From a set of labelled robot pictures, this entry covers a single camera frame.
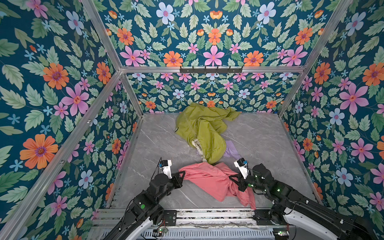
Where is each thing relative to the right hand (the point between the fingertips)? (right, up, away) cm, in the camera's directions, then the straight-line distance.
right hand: (229, 176), depth 77 cm
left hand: (-21, +4, -3) cm, 22 cm away
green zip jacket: (-12, +27, +22) cm, 37 cm away
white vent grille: (-30, -25, -6) cm, 40 cm away
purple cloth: (+5, +10, +19) cm, 22 cm away
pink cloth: (-8, +1, -4) cm, 9 cm away
